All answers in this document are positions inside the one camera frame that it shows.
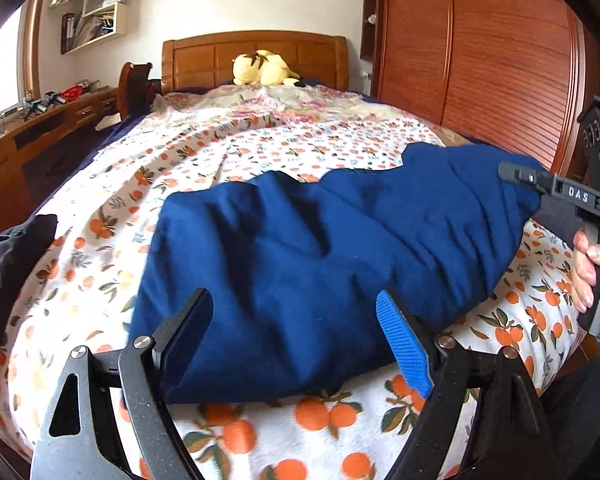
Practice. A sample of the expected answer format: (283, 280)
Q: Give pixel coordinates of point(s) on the blue suit jacket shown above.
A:
(305, 260)

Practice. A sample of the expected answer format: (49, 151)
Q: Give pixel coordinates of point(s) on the wooden louvered wardrobe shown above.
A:
(480, 60)

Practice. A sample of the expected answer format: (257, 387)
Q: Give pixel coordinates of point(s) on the window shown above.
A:
(0, 70)

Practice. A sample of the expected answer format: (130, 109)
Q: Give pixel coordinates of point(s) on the wooden desk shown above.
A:
(0, 170)

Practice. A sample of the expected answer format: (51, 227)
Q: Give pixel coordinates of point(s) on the wooden chair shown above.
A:
(132, 85)

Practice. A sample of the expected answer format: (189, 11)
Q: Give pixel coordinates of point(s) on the person's right hand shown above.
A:
(582, 270)

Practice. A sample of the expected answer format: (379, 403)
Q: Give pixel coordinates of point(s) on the person's grey pants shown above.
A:
(580, 410)

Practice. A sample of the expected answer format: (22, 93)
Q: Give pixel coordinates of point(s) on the yellow plush toy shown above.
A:
(260, 70)

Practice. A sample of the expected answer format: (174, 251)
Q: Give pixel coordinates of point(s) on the wooden headboard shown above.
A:
(200, 60)

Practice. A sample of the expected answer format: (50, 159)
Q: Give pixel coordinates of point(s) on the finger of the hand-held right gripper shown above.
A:
(520, 172)

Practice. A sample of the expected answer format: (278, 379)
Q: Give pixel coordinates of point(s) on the pink floral blanket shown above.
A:
(290, 105)

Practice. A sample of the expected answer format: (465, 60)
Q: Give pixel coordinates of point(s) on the brown patterned mattress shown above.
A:
(452, 136)

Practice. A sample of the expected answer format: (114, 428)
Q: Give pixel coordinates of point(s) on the orange print bedsheet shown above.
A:
(280, 435)

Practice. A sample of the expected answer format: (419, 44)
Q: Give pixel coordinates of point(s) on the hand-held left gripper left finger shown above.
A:
(190, 320)

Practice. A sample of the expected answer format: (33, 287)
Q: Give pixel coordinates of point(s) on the red item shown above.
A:
(72, 92)

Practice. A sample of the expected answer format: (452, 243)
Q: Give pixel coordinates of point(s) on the white wall shelf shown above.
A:
(120, 20)

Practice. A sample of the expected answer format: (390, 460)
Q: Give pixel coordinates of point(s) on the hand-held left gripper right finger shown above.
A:
(405, 345)

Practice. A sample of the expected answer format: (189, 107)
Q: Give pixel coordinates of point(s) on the black garment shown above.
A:
(10, 270)

